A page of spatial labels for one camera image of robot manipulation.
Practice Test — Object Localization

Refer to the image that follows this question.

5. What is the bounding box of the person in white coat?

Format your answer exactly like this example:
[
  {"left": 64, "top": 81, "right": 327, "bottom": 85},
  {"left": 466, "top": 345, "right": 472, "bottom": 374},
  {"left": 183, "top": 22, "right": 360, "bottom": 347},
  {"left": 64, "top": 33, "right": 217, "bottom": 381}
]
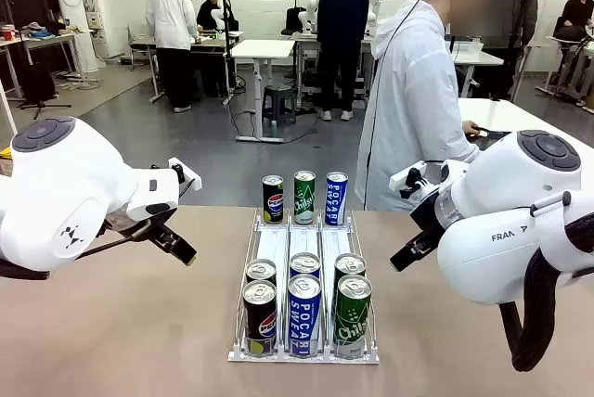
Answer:
[{"left": 355, "top": 0, "right": 505, "bottom": 212}]

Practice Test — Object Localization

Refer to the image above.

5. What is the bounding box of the white height-adjustable desk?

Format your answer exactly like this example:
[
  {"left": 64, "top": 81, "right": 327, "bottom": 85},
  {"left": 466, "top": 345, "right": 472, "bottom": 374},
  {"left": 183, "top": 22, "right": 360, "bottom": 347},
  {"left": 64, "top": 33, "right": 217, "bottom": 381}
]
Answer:
[{"left": 230, "top": 38, "right": 297, "bottom": 144}]

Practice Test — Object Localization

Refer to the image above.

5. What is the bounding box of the person in navy jacket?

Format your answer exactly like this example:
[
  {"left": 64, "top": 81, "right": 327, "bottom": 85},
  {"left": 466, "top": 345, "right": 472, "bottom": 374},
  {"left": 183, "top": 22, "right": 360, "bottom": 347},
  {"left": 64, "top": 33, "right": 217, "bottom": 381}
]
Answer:
[{"left": 316, "top": 0, "right": 371, "bottom": 122}]

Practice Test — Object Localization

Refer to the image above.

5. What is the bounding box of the black tripod with bag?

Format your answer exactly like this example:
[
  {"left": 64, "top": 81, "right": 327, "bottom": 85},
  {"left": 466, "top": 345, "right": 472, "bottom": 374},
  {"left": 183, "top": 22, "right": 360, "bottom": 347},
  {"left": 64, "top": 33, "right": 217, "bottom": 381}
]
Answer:
[{"left": 11, "top": 20, "right": 74, "bottom": 121}]

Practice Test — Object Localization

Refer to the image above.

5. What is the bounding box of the white rectangular desk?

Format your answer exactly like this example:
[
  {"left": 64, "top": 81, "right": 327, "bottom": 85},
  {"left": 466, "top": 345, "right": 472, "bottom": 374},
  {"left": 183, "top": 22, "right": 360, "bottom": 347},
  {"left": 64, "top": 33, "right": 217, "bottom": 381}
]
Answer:
[{"left": 452, "top": 39, "right": 505, "bottom": 99}]

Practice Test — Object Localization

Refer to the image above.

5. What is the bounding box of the dark grey plastic stool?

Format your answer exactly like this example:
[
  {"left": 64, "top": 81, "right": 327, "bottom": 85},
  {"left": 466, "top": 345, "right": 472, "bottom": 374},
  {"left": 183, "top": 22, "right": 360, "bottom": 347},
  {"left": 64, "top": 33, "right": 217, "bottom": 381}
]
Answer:
[{"left": 262, "top": 84, "right": 297, "bottom": 125}]

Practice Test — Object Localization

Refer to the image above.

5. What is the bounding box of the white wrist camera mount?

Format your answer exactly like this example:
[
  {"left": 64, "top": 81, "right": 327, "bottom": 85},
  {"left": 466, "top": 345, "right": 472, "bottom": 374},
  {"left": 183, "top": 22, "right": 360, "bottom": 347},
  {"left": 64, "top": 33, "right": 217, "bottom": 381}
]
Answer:
[
  {"left": 167, "top": 158, "right": 203, "bottom": 193},
  {"left": 388, "top": 160, "right": 449, "bottom": 200}
]

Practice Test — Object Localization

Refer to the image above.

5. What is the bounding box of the white can dispenser rack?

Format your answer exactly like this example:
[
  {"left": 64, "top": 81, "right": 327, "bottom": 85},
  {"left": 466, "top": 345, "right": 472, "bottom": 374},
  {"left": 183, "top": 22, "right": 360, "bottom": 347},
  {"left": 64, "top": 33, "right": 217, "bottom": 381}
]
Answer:
[{"left": 226, "top": 209, "right": 381, "bottom": 365}]

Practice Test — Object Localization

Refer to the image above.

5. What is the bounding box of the blue Pocari Sweat can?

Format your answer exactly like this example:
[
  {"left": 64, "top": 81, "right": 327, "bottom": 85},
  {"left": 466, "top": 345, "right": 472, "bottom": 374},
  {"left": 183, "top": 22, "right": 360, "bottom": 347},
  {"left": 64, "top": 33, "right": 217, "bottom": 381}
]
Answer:
[
  {"left": 287, "top": 274, "right": 323, "bottom": 359},
  {"left": 325, "top": 171, "right": 349, "bottom": 226},
  {"left": 289, "top": 252, "right": 321, "bottom": 280}
]

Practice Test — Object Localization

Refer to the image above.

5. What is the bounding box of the black Pepsi can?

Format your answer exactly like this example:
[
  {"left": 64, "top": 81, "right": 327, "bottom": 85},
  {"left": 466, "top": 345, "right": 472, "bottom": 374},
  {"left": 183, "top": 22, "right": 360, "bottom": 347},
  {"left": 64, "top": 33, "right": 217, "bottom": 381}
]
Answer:
[
  {"left": 245, "top": 258, "right": 278, "bottom": 287},
  {"left": 241, "top": 279, "right": 278, "bottom": 360},
  {"left": 262, "top": 174, "right": 285, "bottom": 224}
]

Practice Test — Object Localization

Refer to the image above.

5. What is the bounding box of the green Chilsung cider can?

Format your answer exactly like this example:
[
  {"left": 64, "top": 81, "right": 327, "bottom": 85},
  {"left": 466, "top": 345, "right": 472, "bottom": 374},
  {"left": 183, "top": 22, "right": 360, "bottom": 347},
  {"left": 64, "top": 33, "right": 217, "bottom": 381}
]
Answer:
[
  {"left": 333, "top": 252, "right": 368, "bottom": 280},
  {"left": 333, "top": 274, "right": 373, "bottom": 360},
  {"left": 293, "top": 170, "right": 316, "bottom": 225}
]

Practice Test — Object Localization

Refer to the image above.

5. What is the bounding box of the person's right forearm white sleeve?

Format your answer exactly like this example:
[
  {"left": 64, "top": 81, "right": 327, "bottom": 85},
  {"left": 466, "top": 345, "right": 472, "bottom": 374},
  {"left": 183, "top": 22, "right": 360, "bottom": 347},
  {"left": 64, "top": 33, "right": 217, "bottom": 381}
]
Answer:
[{"left": 420, "top": 130, "right": 481, "bottom": 171}]

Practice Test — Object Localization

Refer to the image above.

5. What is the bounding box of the large white rounded table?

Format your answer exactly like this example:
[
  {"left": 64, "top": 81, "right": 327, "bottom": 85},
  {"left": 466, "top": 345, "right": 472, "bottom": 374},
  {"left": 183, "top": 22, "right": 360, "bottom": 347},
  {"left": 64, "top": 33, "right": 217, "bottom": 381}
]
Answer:
[{"left": 457, "top": 97, "right": 594, "bottom": 171}]

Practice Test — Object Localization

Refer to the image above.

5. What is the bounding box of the person in white hoodie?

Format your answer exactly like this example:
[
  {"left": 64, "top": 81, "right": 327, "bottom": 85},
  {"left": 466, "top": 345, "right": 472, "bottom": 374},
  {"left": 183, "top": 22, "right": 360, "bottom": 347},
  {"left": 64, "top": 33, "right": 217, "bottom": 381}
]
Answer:
[{"left": 145, "top": 0, "right": 200, "bottom": 114}]

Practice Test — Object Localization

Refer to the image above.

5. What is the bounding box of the seated person in black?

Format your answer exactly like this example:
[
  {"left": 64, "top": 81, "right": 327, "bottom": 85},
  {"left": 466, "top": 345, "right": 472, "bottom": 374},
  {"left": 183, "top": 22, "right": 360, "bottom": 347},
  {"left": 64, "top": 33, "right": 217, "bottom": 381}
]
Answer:
[{"left": 196, "top": 0, "right": 240, "bottom": 32}]

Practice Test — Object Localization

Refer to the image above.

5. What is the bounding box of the person in dark jacket, cap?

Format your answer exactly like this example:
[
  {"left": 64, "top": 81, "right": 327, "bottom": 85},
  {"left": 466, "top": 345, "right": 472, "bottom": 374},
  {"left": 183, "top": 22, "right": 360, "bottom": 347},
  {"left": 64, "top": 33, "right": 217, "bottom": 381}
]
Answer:
[{"left": 499, "top": 0, "right": 539, "bottom": 101}]

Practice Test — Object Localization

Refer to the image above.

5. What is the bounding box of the cluttered white side table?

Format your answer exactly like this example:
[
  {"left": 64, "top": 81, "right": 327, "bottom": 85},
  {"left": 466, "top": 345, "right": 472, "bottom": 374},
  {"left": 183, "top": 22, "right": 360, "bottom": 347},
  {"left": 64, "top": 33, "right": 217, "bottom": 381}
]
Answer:
[{"left": 0, "top": 25, "right": 87, "bottom": 99}]

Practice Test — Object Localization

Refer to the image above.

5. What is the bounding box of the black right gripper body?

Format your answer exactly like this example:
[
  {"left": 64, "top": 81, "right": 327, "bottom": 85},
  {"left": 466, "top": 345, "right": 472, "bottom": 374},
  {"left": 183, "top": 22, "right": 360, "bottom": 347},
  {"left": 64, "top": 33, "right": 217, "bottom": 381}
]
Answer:
[{"left": 409, "top": 195, "right": 450, "bottom": 244}]

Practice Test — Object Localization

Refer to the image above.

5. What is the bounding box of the black right arm cable sleeve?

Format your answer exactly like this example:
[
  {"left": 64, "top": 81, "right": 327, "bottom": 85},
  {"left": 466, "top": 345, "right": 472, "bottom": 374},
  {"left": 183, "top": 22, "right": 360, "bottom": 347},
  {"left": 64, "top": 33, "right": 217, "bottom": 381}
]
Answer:
[{"left": 498, "top": 211, "right": 594, "bottom": 374}]

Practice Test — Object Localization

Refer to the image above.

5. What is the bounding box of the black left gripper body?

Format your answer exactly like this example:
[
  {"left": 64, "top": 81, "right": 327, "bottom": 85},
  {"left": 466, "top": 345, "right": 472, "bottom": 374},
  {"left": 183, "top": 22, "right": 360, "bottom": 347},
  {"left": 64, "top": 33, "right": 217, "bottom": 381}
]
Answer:
[{"left": 138, "top": 209, "right": 179, "bottom": 234}]

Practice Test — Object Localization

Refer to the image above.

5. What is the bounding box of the person in black sweater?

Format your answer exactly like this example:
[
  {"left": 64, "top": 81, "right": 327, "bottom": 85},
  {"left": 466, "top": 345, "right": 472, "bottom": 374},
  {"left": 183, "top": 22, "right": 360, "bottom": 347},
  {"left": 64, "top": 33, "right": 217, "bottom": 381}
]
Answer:
[{"left": 551, "top": 0, "right": 594, "bottom": 44}]

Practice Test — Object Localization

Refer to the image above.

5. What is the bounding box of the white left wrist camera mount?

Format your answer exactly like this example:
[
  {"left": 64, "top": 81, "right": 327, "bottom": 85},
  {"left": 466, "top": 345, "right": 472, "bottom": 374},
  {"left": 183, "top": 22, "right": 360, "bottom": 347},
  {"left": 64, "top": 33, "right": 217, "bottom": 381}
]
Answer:
[{"left": 167, "top": 158, "right": 203, "bottom": 193}]

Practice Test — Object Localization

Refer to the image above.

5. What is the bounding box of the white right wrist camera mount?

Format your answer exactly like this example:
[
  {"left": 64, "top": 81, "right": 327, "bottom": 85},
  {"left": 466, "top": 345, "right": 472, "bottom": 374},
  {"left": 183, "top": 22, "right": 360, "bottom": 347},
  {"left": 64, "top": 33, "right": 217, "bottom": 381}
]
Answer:
[{"left": 388, "top": 160, "right": 449, "bottom": 200}]

